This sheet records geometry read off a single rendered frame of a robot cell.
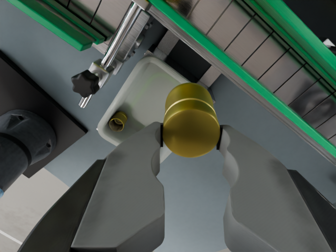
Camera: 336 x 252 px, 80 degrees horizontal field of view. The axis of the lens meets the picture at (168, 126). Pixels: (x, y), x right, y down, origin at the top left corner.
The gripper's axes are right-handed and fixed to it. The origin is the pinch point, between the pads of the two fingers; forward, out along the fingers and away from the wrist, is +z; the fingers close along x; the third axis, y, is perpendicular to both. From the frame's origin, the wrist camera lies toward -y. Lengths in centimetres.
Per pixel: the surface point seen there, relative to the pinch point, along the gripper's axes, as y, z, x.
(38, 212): 170, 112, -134
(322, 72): 1.3, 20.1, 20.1
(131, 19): -5.3, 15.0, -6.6
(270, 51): -1.0, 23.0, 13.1
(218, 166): 33, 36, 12
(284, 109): 5.0, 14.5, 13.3
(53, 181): 125, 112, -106
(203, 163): 32.9, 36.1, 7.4
